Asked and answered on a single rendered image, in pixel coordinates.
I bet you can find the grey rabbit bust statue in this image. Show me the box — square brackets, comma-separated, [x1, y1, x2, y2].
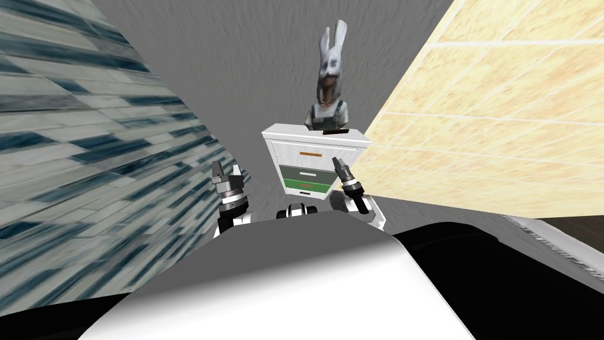
[304, 19, 351, 133]

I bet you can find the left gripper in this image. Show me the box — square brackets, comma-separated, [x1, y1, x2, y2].
[211, 160, 246, 197]

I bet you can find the white drawer front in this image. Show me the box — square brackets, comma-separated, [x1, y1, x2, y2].
[271, 141, 360, 168]

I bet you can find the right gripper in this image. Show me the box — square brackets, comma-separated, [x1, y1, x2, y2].
[332, 156, 357, 187]

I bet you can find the white drawer cabinet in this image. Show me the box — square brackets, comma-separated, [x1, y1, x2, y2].
[261, 123, 373, 201]

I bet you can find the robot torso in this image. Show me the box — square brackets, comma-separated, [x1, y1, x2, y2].
[77, 202, 477, 340]

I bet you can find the green drawer front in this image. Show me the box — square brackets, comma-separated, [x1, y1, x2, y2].
[283, 179, 334, 195]

